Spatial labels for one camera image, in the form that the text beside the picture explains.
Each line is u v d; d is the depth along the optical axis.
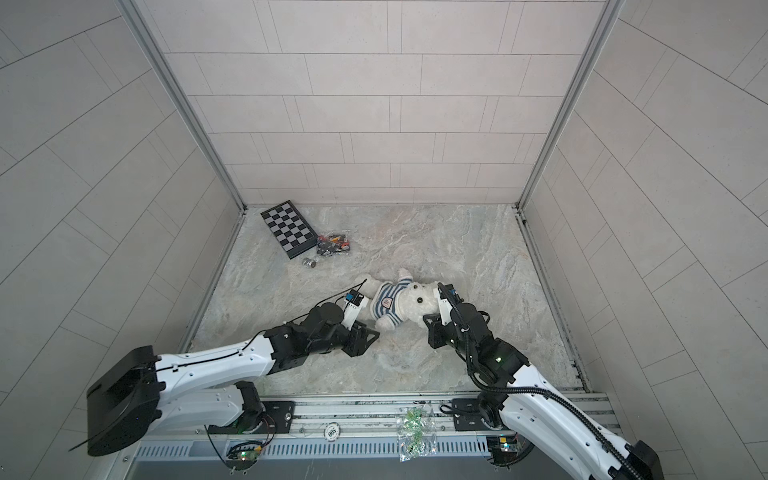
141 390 0.46
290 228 1.05
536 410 0.49
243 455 0.64
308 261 0.99
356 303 0.69
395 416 0.72
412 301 0.77
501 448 0.68
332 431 0.69
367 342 0.71
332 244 1.02
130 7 0.70
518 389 0.53
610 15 0.71
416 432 0.69
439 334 0.68
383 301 0.82
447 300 0.68
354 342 0.67
